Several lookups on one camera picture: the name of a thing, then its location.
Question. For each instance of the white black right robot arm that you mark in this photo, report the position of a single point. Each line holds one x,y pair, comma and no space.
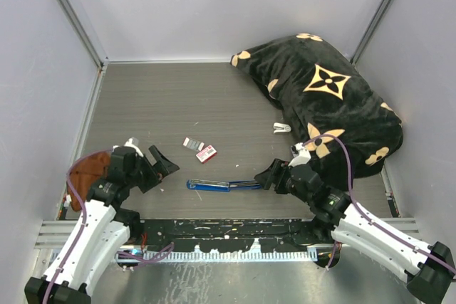
427,269

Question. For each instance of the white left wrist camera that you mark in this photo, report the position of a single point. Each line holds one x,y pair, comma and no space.
130,146

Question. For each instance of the brown cloth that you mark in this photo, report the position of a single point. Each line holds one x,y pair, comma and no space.
87,171

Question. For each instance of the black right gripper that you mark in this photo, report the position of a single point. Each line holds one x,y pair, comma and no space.
278,168

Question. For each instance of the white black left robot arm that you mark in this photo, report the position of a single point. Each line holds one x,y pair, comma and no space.
103,226

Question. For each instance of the red staple box sleeve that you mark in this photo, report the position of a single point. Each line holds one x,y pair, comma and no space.
206,154

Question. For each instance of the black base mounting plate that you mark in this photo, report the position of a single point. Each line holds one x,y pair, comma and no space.
229,235

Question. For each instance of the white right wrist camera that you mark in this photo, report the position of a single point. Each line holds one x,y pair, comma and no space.
300,155

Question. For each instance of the black floral plush blanket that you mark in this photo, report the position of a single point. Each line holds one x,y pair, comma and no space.
347,127

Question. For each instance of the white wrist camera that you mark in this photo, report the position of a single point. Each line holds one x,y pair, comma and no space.
130,146
300,155

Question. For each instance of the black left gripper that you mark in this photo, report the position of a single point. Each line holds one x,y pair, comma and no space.
163,166

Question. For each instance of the white slotted cable duct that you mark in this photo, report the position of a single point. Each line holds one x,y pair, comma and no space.
254,254

